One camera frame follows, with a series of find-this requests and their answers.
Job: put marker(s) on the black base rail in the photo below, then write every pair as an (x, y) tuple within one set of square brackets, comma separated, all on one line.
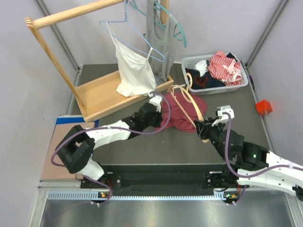
[(169, 180)]

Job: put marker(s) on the wooden clothes rack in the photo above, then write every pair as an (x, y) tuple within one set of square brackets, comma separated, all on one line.
[(97, 98)]

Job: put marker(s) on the brown board blue edge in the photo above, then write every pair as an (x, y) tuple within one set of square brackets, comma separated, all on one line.
[(63, 125)]

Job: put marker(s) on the white garment on hanger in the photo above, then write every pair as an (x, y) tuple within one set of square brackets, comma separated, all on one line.
[(135, 72)]

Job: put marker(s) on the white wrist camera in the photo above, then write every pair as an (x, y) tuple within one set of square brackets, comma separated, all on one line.
[(223, 113), (156, 100)]

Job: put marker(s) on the white laundry basket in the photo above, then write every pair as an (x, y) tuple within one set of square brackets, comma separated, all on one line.
[(190, 62)]

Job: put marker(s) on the red tank top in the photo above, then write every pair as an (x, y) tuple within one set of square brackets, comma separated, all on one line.
[(177, 117)]

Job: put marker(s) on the grey tank top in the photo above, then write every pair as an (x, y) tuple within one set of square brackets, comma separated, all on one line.
[(162, 39)]

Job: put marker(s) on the blue wire hanger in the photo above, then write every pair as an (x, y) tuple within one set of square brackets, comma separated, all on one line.
[(126, 33)]

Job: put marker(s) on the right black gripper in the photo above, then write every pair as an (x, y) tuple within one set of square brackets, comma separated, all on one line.
[(207, 126)]

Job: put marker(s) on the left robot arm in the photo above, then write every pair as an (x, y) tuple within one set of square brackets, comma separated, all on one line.
[(75, 150)]

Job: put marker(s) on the red white striped garment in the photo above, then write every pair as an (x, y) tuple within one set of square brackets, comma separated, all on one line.
[(225, 69)]

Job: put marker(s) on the white garment in basket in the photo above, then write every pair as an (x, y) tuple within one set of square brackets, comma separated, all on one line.
[(202, 67)]

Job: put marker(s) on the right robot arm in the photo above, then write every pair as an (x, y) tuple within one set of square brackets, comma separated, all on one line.
[(249, 164)]

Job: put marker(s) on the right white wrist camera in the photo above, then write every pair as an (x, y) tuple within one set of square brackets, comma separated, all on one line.
[(223, 113)]

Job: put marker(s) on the orange red block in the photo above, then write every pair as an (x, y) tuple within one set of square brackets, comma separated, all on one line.
[(263, 107)]

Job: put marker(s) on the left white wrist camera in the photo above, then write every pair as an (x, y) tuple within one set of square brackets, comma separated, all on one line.
[(156, 100)]

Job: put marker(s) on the dark navy garment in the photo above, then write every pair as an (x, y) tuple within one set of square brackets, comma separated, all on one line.
[(203, 82)]

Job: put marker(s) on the wooden clothes hanger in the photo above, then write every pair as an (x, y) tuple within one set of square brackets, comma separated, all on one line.
[(186, 95)]

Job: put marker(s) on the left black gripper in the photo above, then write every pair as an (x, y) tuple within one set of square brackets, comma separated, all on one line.
[(158, 120)]

